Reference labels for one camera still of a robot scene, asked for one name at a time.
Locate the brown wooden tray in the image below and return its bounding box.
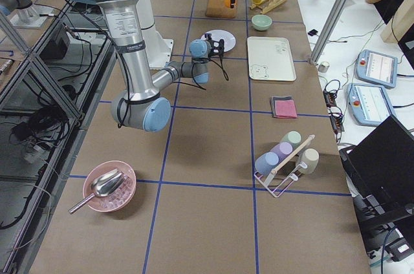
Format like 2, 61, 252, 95
205, 0, 237, 19

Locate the cream rectangular tray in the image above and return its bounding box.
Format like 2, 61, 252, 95
247, 36, 296, 82

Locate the mint green bowl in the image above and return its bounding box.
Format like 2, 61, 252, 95
251, 14, 272, 31

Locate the white round plate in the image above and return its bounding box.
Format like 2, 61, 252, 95
201, 29, 236, 52

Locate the small metal tin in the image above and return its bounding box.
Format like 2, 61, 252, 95
318, 61, 330, 73

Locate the pink folded cloth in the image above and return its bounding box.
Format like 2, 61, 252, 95
270, 96, 298, 119

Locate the pale green cup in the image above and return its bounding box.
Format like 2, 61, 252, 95
280, 131, 301, 147

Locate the far teach pendant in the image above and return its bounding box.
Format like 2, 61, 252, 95
355, 49, 398, 89

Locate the teach pendant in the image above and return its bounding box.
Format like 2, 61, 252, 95
355, 49, 398, 89
346, 83, 396, 127

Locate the lilac cup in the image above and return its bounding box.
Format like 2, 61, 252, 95
270, 142, 293, 161

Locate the blue cup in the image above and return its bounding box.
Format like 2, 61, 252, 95
254, 152, 279, 175

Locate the near teach pendant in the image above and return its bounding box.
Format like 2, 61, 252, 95
346, 83, 396, 127

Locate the beige cup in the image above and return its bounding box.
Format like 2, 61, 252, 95
296, 148, 320, 174

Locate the metal scoop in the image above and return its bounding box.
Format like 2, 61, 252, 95
68, 169, 125, 214

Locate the pink bowl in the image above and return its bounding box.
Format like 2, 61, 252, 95
83, 160, 136, 213

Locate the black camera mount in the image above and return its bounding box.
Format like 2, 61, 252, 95
205, 34, 224, 58

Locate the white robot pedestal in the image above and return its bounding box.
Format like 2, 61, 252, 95
137, 0, 173, 69

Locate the aluminium frame post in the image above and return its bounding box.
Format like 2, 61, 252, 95
309, 0, 348, 65

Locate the white wire cup rack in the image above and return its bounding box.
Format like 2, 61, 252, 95
254, 134, 315, 198

